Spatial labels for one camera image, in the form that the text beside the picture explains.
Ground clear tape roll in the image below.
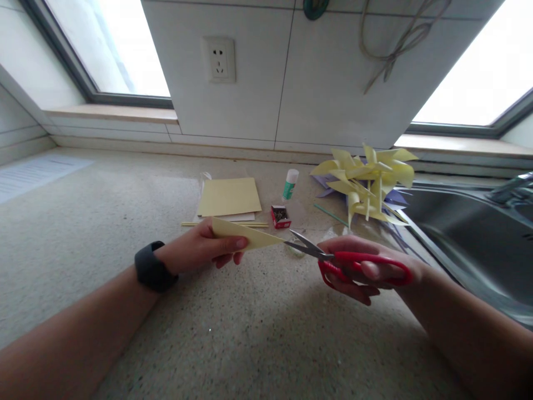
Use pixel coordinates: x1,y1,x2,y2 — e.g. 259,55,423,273
284,239,308,260

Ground steel faucet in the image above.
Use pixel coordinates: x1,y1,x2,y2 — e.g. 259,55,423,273
487,171,533,210

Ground printed paper sheet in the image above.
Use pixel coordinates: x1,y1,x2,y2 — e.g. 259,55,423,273
0,154,96,206

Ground yellow paper triangle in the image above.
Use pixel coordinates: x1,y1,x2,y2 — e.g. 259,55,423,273
210,216,286,252

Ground red box of pins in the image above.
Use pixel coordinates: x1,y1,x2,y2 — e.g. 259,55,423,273
270,203,292,231

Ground clear plastic bag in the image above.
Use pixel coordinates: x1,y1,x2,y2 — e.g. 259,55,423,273
199,169,219,193

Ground red handled scissors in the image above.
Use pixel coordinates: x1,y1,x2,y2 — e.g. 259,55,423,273
288,228,414,291

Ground window with grey frame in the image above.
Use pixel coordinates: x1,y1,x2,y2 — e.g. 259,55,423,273
19,0,175,110
404,0,533,139

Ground steel sink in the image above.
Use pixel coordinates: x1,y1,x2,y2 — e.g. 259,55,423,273
398,182,533,332

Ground white hanging cable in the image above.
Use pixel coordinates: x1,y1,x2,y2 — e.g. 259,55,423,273
359,0,454,96

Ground person's right hand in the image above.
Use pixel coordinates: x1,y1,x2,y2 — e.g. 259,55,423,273
318,234,424,307

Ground stack of yellow paper sheets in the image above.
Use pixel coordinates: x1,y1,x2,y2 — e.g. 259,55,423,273
198,177,263,218

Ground pile of purple paper pinwheels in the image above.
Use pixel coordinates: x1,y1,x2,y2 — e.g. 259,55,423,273
311,157,413,229

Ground white wall socket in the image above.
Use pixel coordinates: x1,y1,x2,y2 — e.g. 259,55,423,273
200,36,237,84

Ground pile of yellow paper pinwheels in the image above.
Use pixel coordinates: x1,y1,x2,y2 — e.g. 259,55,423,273
309,143,420,229

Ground green straw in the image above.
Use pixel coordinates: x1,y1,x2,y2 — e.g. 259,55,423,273
313,203,350,228

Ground green and white glue stick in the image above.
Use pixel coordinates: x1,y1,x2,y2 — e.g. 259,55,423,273
281,168,300,201

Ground pale yellow straw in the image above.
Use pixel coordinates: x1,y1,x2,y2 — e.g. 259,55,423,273
181,221,270,229

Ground person's left hand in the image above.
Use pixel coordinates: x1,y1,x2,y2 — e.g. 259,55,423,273
165,218,250,276

